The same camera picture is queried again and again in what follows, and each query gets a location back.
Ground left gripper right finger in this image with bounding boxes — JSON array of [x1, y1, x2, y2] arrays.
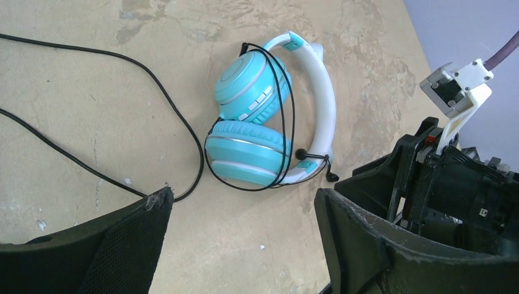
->
[[314, 188, 518, 293]]

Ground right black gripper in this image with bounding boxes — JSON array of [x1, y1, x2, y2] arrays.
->
[[334, 117, 518, 256]]

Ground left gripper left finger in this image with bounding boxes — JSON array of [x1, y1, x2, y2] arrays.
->
[[1, 187, 173, 293]]

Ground teal cat-ear headphones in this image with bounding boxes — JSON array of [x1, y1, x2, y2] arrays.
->
[[204, 31, 338, 191]]

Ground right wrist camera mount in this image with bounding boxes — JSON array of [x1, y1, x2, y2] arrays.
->
[[419, 58, 494, 155]]

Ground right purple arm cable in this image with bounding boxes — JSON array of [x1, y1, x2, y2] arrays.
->
[[483, 30, 519, 72]]

